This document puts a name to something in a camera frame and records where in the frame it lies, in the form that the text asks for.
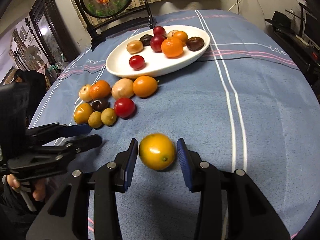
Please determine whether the person's left hand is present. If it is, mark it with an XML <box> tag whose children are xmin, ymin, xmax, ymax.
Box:
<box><xmin>6</xmin><ymin>174</ymin><xmax>47</xmax><ymax>201</ymax></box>

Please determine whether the beige round fruit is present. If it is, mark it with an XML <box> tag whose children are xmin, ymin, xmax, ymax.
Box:
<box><xmin>111</xmin><ymin>78</ymin><xmax>134</xmax><ymax>100</ymax></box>

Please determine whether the standing fan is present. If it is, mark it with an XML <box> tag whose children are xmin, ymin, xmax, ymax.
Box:
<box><xmin>23</xmin><ymin>44</ymin><xmax>43</xmax><ymax>66</ymax></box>

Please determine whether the black hat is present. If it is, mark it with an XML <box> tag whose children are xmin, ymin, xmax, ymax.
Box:
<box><xmin>265</xmin><ymin>11</ymin><xmax>291</xmax><ymax>31</ymax></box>

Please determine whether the computer monitor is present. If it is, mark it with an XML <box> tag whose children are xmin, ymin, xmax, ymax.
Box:
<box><xmin>303</xmin><ymin>11</ymin><xmax>319</xmax><ymax>48</ymax></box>

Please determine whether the dark framed mirror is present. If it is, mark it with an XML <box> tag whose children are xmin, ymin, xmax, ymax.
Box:
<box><xmin>29</xmin><ymin>0</ymin><xmax>79</xmax><ymax>64</ymax></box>

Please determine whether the white oval plate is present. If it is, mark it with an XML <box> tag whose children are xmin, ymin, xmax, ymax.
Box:
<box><xmin>105</xmin><ymin>24</ymin><xmax>211</xmax><ymax>79</ymax></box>

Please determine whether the large orange mandarin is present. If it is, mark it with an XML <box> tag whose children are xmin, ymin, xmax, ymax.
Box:
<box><xmin>161</xmin><ymin>38</ymin><xmax>183</xmax><ymax>58</ymax></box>

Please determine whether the pale spotted fruit on plate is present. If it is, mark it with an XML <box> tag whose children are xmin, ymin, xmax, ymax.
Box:
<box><xmin>167</xmin><ymin>30</ymin><xmax>178</xmax><ymax>39</ymax></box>

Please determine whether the tan fruit on plate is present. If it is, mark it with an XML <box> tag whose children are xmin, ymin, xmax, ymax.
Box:
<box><xmin>126</xmin><ymin>40</ymin><xmax>144</xmax><ymax>55</ymax></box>

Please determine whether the green yellow tomato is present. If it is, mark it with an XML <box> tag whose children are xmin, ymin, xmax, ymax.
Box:
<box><xmin>139</xmin><ymin>133</ymin><xmax>176</xmax><ymax>171</ymax></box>

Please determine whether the yellow orange tomato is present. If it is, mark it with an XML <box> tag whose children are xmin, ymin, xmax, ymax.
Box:
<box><xmin>73</xmin><ymin>102</ymin><xmax>93</xmax><ymax>124</ymax></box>

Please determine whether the red cherry tomato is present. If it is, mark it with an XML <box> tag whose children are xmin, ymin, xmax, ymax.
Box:
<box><xmin>114</xmin><ymin>98</ymin><xmax>136</xmax><ymax>119</ymax></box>

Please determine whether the round painted screen on stand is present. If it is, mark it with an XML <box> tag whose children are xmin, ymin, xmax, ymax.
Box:
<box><xmin>74</xmin><ymin>0</ymin><xmax>156</xmax><ymax>50</ymax></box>

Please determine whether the small yellow-green fruit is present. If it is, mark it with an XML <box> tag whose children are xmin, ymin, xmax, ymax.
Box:
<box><xmin>88</xmin><ymin>111</ymin><xmax>103</xmax><ymax>129</ymax></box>
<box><xmin>101</xmin><ymin>108</ymin><xmax>117</xmax><ymax>126</ymax></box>

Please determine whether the cream apple-shaped fruit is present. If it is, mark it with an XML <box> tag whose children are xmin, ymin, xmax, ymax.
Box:
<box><xmin>79</xmin><ymin>84</ymin><xmax>92</xmax><ymax>102</ymax></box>

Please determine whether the blue striped tablecloth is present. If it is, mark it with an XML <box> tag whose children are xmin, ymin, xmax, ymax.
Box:
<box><xmin>30</xmin><ymin>10</ymin><xmax>319</xmax><ymax>239</ymax></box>

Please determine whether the dark brown passion fruit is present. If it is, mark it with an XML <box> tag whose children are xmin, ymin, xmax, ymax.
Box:
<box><xmin>185</xmin><ymin>37</ymin><xmax>204</xmax><ymax>51</ymax></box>

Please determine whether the large orange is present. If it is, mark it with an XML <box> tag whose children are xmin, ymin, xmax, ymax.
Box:
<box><xmin>172</xmin><ymin>31</ymin><xmax>189</xmax><ymax>46</ymax></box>

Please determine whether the person in dark clothes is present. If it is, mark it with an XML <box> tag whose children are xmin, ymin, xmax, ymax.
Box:
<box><xmin>14</xmin><ymin>69</ymin><xmax>47</xmax><ymax>121</ymax></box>

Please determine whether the red plum on plate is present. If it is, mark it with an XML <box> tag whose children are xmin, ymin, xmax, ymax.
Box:
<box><xmin>153</xmin><ymin>26</ymin><xmax>166</xmax><ymax>37</ymax></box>

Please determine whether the dark plum on plate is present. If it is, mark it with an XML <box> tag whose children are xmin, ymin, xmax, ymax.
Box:
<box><xmin>139</xmin><ymin>34</ymin><xmax>153</xmax><ymax>47</ymax></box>

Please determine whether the orange round fruit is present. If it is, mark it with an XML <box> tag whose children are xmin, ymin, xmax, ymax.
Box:
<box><xmin>133</xmin><ymin>76</ymin><xmax>158</xmax><ymax>98</ymax></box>

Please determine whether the small orange mandarin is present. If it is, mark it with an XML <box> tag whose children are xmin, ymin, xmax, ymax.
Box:
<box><xmin>89</xmin><ymin>80</ymin><xmax>111</xmax><ymax>100</ymax></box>

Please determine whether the dark small plum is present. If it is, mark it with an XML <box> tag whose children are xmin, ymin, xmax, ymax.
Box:
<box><xmin>91</xmin><ymin>98</ymin><xmax>110</xmax><ymax>112</ymax></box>

